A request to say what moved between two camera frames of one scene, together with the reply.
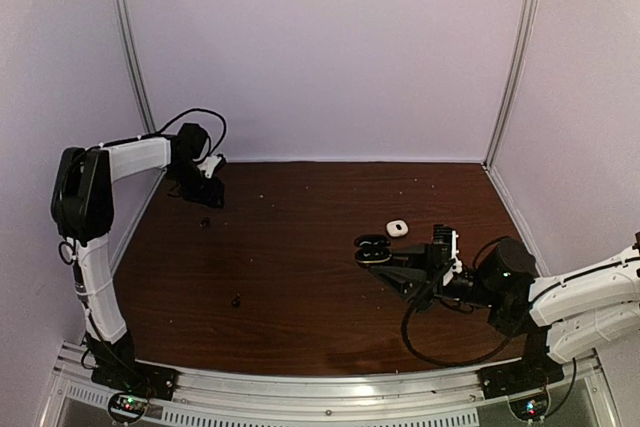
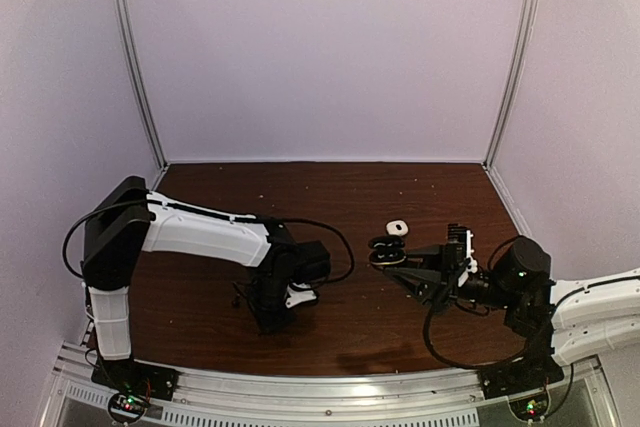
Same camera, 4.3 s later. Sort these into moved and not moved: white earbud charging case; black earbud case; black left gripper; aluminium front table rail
Moved: black left gripper; black earbud case
Not moved: white earbud charging case; aluminium front table rail
